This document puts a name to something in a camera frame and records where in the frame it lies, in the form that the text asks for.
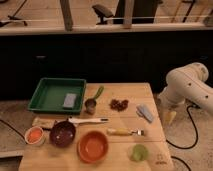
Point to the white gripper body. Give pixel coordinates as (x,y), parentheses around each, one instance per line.
(168,100)

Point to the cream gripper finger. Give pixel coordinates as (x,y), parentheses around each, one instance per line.
(169,116)

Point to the dark red grape bunch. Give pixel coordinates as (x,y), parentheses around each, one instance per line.
(118,105)

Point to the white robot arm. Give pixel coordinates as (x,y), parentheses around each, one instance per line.
(187,82)

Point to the red orange bowl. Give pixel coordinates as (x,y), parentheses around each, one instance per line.
(93,147)

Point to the dark purple bowl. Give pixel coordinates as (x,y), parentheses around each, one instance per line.
(62,134)

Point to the grey sponge block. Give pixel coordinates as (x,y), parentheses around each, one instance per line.
(69,100)

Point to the black office chair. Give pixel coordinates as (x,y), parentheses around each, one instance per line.
(102,12)

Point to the green plastic tray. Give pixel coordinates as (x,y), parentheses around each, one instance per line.
(50,94)

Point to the tan bread piece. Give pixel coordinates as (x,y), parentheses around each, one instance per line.
(43,123)

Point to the small white cup orange inside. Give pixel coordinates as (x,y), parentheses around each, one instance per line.
(35,136)

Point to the wooden handled fork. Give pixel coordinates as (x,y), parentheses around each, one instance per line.
(111,131)

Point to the green handled metal measuring cup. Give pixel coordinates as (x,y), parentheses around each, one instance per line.
(91,103)

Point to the white handled knife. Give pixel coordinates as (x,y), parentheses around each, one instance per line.
(89,120)

